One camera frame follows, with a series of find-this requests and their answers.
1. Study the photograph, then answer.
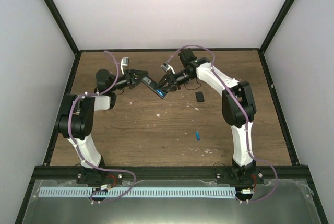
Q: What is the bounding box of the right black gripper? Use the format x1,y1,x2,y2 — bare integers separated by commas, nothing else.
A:
156,69,195,92

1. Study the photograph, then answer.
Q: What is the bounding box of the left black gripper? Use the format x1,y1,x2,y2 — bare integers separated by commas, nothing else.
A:
109,69,147,92

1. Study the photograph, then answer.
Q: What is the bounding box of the black remote control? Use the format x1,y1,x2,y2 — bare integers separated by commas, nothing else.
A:
141,76,167,99

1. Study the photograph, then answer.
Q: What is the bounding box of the black battery cover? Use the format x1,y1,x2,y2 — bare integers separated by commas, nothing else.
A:
195,91,205,103

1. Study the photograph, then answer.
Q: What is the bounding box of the blue battery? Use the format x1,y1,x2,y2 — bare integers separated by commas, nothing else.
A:
196,131,200,141
157,91,165,97

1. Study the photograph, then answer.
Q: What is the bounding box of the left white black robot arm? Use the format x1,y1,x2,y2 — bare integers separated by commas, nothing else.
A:
55,69,148,184

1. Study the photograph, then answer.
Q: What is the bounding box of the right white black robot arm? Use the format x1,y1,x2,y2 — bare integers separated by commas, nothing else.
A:
157,45,257,184

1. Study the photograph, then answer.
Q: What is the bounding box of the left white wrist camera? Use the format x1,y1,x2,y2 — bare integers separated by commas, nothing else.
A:
120,57,129,75

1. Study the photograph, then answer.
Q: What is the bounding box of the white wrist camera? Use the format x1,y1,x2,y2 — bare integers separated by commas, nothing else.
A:
120,57,129,75
161,62,175,74

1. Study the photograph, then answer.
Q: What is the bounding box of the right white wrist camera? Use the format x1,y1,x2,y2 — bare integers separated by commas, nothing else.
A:
161,62,175,74

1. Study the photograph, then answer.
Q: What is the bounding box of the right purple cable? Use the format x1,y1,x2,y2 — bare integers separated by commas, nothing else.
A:
166,45,279,204

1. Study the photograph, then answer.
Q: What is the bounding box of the purple cable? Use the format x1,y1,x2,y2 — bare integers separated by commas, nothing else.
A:
166,45,279,204
67,50,137,204

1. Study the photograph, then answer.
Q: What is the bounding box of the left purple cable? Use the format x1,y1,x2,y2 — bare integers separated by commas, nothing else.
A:
67,50,137,204

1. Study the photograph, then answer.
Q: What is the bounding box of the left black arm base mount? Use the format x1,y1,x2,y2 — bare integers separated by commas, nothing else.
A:
77,167,123,186

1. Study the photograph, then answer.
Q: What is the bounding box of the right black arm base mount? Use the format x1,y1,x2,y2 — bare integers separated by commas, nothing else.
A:
213,166,264,185

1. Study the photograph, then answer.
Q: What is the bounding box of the light blue slotted cable duct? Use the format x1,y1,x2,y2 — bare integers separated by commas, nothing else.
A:
38,187,236,198

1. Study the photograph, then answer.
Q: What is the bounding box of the black aluminium frame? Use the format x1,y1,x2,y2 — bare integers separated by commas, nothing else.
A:
16,0,328,223

